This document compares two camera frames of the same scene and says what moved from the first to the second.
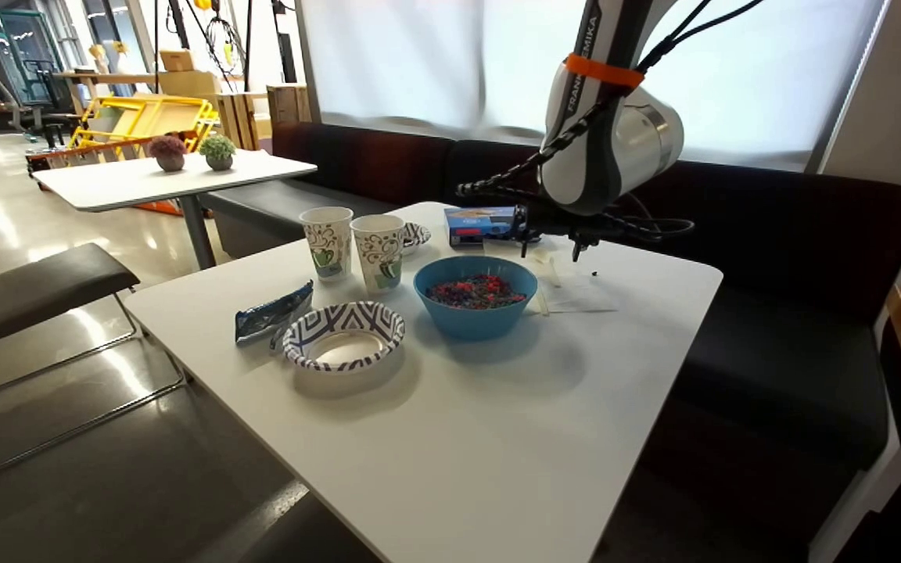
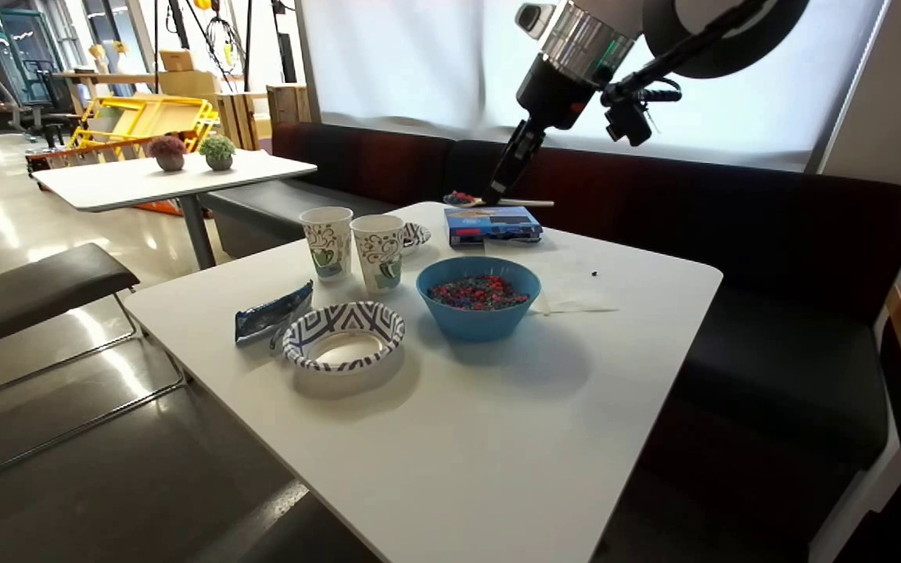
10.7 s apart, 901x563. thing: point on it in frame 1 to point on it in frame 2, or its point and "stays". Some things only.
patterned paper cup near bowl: (380, 252) stays
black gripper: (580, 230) to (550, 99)
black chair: (31, 296) stays
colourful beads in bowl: (474, 291) stays
